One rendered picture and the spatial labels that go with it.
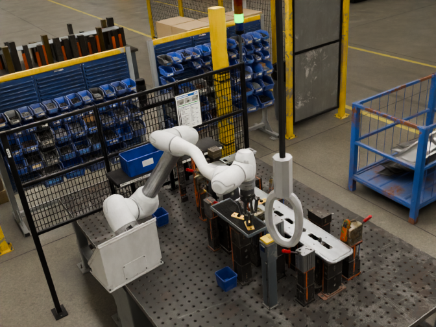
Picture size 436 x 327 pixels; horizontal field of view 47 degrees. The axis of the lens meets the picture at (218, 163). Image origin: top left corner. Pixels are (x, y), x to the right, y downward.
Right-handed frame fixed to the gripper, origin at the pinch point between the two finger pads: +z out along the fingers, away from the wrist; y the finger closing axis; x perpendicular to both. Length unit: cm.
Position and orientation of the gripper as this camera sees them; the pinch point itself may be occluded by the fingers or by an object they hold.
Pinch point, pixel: (248, 219)
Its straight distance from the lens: 268.6
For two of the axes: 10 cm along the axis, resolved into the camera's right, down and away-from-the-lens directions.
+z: 0.8, 8.8, 4.7
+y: 9.8, -1.6, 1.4
